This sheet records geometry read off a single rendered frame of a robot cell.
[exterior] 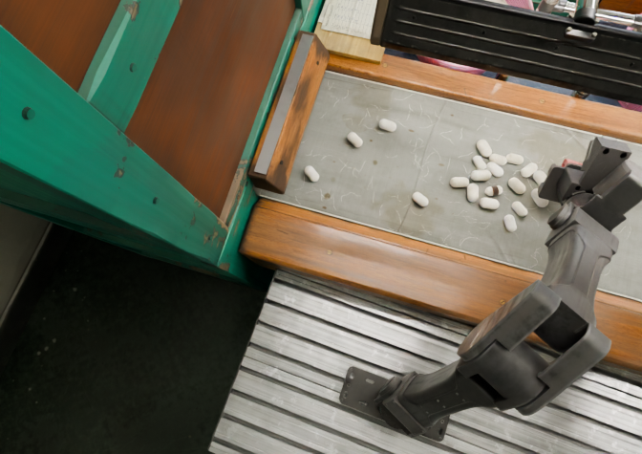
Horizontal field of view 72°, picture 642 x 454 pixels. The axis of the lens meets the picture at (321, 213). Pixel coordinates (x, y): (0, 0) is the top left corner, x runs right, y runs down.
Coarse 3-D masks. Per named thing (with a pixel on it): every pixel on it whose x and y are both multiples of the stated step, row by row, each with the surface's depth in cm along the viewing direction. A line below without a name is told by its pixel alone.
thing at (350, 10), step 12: (336, 0) 93; (348, 0) 92; (360, 0) 92; (372, 0) 92; (324, 12) 92; (336, 12) 92; (348, 12) 92; (360, 12) 92; (372, 12) 91; (324, 24) 91; (336, 24) 91; (348, 24) 91; (360, 24) 91; (372, 24) 91; (360, 36) 90
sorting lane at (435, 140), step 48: (336, 96) 91; (384, 96) 91; (432, 96) 90; (336, 144) 89; (384, 144) 88; (432, 144) 87; (528, 144) 86; (576, 144) 86; (288, 192) 86; (336, 192) 86; (384, 192) 85; (432, 192) 85; (480, 192) 84; (528, 192) 84; (432, 240) 83; (480, 240) 82; (528, 240) 82; (624, 240) 81; (624, 288) 79
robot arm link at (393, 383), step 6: (390, 378) 74; (396, 378) 71; (390, 384) 71; (396, 384) 71; (384, 390) 71; (390, 390) 70; (378, 396) 74; (384, 396) 72; (378, 402) 74; (384, 408) 74; (390, 414) 74; (396, 420) 74; (402, 426) 73; (408, 432) 73
